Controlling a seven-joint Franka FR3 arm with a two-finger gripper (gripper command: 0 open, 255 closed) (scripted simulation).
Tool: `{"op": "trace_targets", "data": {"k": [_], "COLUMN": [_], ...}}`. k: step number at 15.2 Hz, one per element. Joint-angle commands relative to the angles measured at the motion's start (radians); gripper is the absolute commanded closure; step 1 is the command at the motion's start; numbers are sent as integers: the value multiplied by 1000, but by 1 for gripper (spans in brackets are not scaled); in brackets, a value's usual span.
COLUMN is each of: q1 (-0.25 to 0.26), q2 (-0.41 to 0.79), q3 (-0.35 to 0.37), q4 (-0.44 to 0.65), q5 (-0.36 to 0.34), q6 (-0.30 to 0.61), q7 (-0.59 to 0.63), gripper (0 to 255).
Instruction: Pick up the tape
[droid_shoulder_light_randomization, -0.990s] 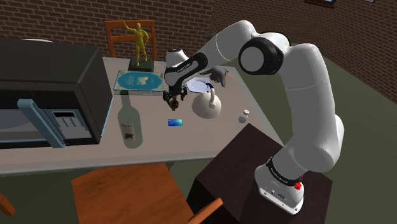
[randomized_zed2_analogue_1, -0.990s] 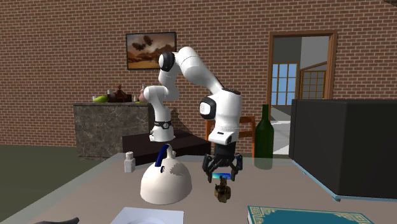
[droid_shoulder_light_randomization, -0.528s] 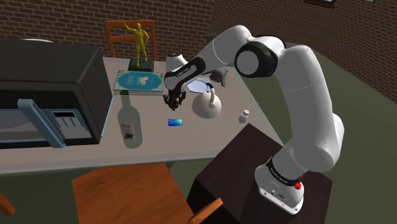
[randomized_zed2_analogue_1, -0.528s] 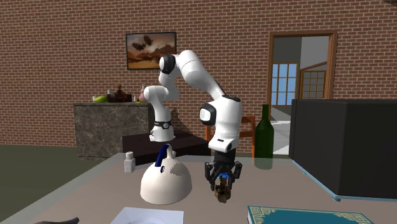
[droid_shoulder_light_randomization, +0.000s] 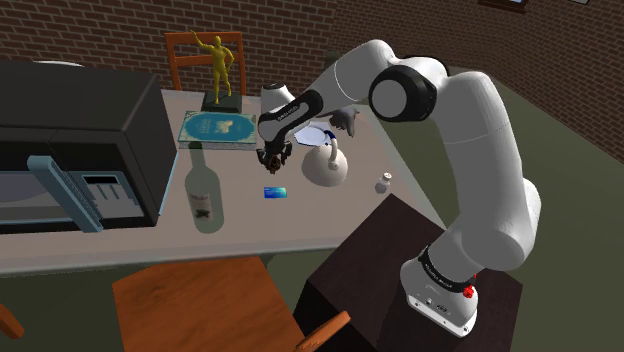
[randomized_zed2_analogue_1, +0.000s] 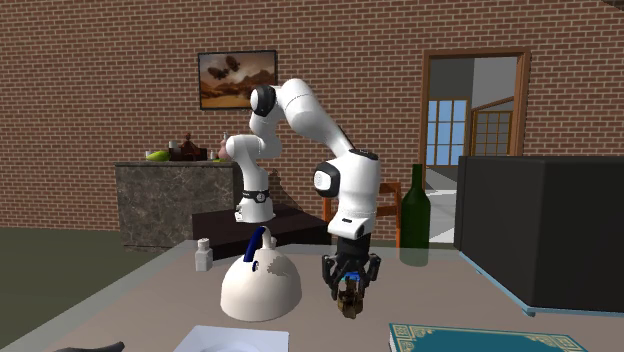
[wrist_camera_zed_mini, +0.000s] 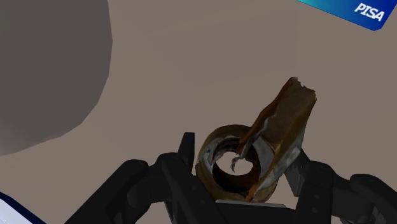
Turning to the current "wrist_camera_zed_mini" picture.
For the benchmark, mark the white card with navy edge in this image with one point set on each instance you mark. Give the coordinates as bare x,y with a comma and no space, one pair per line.
12,214

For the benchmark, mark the brown tape dispenser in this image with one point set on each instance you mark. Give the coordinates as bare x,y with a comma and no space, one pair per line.
273,136

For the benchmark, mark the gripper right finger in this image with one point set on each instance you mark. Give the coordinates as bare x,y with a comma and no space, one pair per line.
328,189

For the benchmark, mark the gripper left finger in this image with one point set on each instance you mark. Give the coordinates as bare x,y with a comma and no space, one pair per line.
173,183

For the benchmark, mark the blue card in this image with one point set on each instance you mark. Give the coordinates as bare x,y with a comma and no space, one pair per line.
356,12

